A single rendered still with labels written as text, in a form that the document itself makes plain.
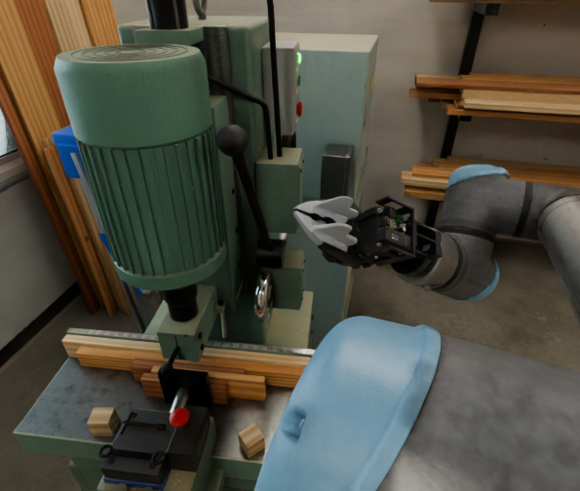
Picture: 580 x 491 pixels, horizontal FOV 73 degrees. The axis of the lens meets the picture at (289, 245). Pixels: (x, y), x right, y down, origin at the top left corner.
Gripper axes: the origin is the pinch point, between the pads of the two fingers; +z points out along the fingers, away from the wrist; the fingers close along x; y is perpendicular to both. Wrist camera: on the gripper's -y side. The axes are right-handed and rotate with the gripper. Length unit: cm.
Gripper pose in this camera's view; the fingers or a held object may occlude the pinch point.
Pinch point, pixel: (298, 214)
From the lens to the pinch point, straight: 49.9
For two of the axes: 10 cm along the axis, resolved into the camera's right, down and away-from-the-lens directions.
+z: -8.1, -2.7, -5.3
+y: 5.8, -2.2, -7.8
